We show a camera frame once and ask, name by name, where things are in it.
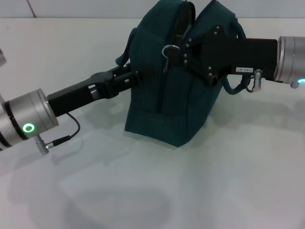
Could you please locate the dark teal zippered lunch bag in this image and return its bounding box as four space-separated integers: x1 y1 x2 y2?
115 0 247 148

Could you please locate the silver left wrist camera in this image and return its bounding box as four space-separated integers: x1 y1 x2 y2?
0 49 7 69

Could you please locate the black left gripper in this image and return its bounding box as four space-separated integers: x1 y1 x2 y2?
47 63 156 117

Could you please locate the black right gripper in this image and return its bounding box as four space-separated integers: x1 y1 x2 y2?
170 25 279 86

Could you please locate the grey right arm cable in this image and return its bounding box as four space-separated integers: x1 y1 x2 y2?
245 69 264 93

